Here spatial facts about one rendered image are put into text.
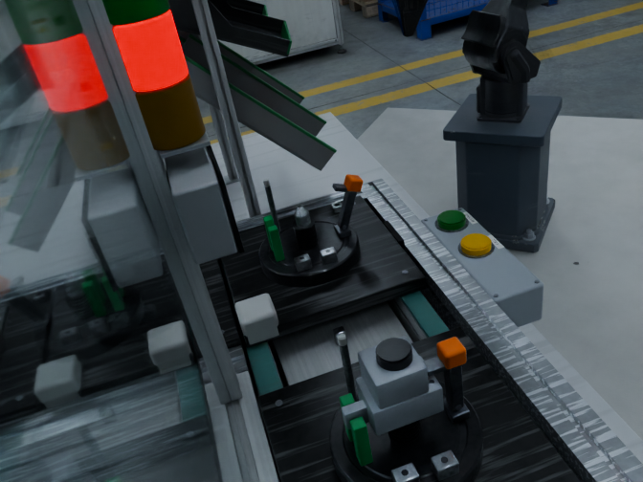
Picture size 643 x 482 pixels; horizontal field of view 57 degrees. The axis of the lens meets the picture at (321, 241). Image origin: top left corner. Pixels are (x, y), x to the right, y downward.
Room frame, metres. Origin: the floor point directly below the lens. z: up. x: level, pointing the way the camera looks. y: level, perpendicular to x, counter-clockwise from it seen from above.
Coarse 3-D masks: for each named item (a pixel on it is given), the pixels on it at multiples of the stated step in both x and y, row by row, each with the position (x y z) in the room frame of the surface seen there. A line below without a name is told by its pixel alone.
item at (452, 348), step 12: (444, 348) 0.36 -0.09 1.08; (456, 348) 0.36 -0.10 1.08; (432, 360) 0.36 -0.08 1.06; (444, 360) 0.36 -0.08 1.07; (456, 360) 0.35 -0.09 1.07; (432, 372) 0.35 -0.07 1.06; (444, 372) 0.37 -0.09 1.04; (456, 372) 0.36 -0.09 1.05; (456, 384) 0.36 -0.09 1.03; (456, 396) 0.36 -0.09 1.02; (456, 408) 0.36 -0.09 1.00
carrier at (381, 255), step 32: (288, 224) 0.75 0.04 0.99; (320, 224) 0.73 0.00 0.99; (352, 224) 0.75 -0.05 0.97; (224, 256) 0.73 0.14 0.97; (256, 256) 0.71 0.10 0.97; (288, 256) 0.67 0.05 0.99; (320, 256) 0.65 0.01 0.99; (352, 256) 0.65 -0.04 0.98; (384, 256) 0.65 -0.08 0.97; (256, 288) 0.64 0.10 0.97; (288, 288) 0.62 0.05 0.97; (320, 288) 0.61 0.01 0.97; (352, 288) 0.60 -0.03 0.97; (384, 288) 0.59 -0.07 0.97; (416, 288) 0.59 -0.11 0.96; (256, 320) 0.55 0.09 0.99; (288, 320) 0.56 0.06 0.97; (320, 320) 0.57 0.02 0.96
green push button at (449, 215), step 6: (450, 210) 0.73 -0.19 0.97; (456, 210) 0.73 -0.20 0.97; (438, 216) 0.72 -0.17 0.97; (444, 216) 0.72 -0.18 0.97; (450, 216) 0.71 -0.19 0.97; (456, 216) 0.71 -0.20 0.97; (462, 216) 0.71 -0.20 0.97; (438, 222) 0.71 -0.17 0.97; (444, 222) 0.70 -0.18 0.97; (450, 222) 0.70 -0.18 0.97; (456, 222) 0.70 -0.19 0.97; (462, 222) 0.70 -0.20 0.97; (444, 228) 0.70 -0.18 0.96; (450, 228) 0.70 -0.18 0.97; (456, 228) 0.69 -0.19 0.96
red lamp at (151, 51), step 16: (160, 16) 0.46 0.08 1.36; (128, 32) 0.45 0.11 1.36; (144, 32) 0.45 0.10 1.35; (160, 32) 0.46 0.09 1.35; (176, 32) 0.48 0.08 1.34; (128, 48) 0.45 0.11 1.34; (144, 48) 0.45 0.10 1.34; (160, 48) 0.46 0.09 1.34; (176, 48) 0.47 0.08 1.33; (128, 64) 0.46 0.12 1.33; (144, 64) 0.45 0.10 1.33; (160, 64) 0.46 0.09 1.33; (176, 64) 0.46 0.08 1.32; (144, 80) 0.45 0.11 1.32; (160, 80) 0.45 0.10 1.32; (176, 80) 0.46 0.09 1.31
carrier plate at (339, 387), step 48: (432, 336) 0.49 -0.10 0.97; (336, 384) 0.44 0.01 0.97; (480, 384) 0.41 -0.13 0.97; (288, 432) 0.39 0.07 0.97; (528, 432) 0.34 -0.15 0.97; (288, 480) 0.34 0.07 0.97; (336, 480) 0.33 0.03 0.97; (480, 480) 0.30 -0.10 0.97; (528, 480) 0.30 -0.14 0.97; (576, 480) 0.29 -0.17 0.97
